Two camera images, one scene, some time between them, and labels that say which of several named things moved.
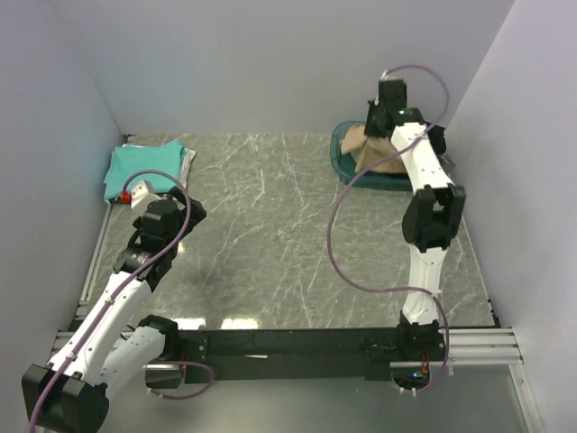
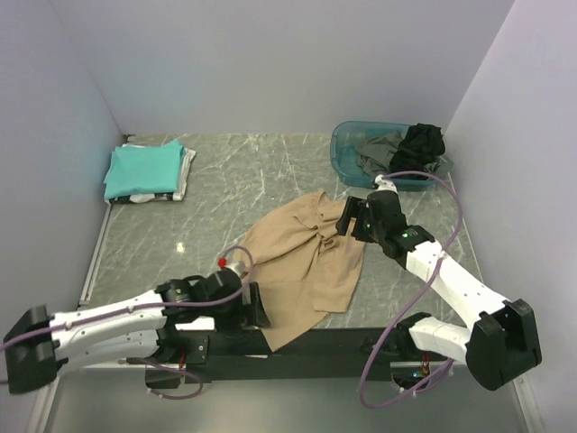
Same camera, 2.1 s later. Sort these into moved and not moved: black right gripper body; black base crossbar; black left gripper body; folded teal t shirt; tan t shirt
Moved: black right gripper body; black left gripper body; tan t shirt
Not moved: folded teal t shirt; black base crossbar
